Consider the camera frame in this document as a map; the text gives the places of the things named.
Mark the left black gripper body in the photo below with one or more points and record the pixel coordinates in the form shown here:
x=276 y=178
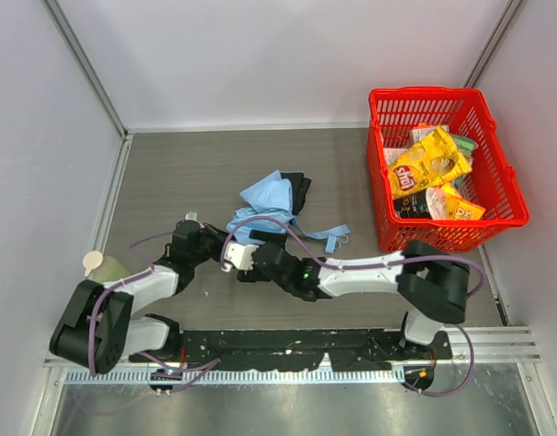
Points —
x=213 y=239

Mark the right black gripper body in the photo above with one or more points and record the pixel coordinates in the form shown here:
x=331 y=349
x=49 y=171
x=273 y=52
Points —
x=260 y=253

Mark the light blue folding umbrella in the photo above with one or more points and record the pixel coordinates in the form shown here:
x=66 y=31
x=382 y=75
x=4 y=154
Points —
x=280 y=195

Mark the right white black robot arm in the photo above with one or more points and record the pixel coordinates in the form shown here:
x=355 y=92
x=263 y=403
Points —
x=432 y=282

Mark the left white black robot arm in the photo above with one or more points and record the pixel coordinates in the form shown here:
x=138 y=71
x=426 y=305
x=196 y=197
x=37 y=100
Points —
x=96 y=329

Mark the green bottle beige cap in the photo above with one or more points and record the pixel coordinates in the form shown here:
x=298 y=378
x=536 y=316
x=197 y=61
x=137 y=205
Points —
x=101 y=268

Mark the white red snack packet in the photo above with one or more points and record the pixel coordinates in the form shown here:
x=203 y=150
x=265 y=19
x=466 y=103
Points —
x=391 y=155

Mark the black snack bag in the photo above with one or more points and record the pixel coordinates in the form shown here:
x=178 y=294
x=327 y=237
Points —
x=413 y=206

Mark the yellow Lays chip bag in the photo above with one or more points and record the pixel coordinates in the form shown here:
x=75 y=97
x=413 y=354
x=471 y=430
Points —
x=431 y=162

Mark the yellow orange snack bag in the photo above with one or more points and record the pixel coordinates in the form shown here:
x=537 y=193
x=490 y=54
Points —
x=446 y=204

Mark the green snack packet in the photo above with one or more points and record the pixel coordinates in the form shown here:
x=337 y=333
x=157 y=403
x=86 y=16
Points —
x=465 y=144

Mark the red plastic shopping basket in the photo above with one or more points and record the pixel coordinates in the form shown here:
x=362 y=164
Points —
x=492 y=184

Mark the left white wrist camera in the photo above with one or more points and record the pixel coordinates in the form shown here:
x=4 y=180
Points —
x=192 y=214

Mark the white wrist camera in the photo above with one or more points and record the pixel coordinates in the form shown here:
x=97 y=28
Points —
x=192 y=214
x=236 y=256

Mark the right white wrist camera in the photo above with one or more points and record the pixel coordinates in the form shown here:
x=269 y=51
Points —
x=236 y=256

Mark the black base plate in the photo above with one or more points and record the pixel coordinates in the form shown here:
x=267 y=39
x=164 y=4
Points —
x=349 y=350

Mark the aluminium front rail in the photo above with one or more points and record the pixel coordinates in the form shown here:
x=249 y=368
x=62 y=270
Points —
x=136 y=375

